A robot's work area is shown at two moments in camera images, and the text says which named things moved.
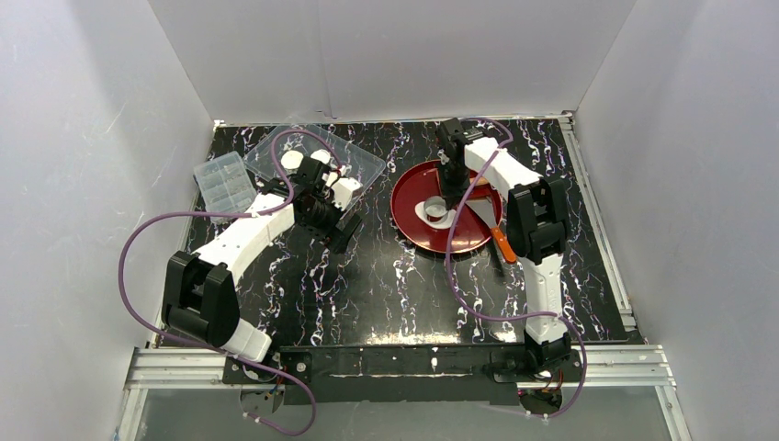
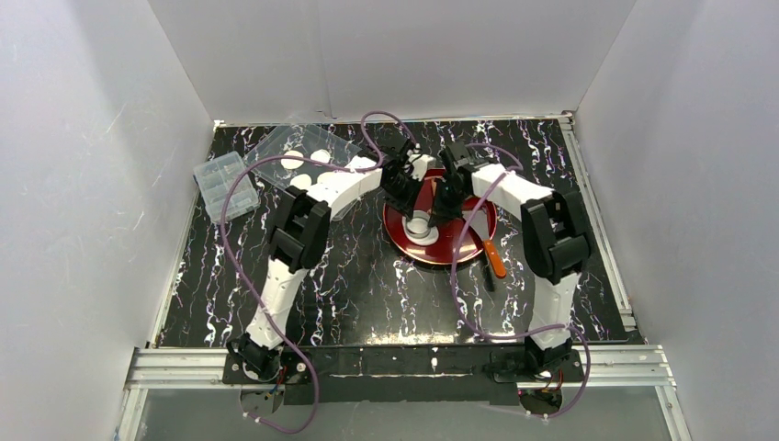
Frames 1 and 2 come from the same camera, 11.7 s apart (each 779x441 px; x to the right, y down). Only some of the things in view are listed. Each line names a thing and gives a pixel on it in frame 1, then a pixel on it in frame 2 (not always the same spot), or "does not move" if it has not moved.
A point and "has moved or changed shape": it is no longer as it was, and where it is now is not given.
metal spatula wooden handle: x=482 y=207 to x=494 y=259
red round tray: x=469 y=230 has moved or changed shape
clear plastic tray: x=283 y=147 does not move
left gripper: x=314 y=176 to x=400 y=194
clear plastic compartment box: x=225 y=185 does not move
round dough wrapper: x=321 y=155 does not move
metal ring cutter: x=434 y=209 has moved or changed shape
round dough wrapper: x=292 y=159 does not move
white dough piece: x=436 y=215 has moved or changed shape
